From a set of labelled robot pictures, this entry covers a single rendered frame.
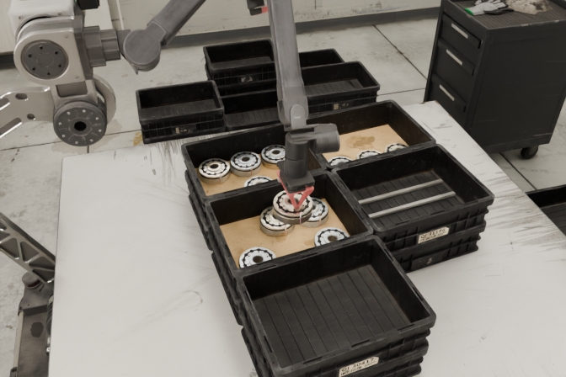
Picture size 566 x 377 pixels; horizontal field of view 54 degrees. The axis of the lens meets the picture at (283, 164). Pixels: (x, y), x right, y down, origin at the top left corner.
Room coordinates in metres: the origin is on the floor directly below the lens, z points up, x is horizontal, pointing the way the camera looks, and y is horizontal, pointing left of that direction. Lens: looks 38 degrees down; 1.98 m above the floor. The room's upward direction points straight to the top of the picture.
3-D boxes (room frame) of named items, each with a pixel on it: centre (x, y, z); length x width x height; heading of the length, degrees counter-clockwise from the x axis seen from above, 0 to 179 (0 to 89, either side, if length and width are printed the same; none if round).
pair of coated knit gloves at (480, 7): (2.80, -1.06, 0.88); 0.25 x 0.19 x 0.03; 105
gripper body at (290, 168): (1.07, -0.03, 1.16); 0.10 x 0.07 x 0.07; 19
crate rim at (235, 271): (1.14, -0.01, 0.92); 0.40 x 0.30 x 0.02; 111
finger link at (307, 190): (1.06, -0.03, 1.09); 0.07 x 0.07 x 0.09; 19
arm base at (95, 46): (1.12, 0.40, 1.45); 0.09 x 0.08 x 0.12; 15
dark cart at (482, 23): (2.76, -1.19, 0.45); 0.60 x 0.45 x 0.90; 105
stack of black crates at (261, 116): (2.45, 0.12, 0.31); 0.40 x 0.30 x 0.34; 105
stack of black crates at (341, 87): (2.55, -0.27, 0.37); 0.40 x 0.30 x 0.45; 105
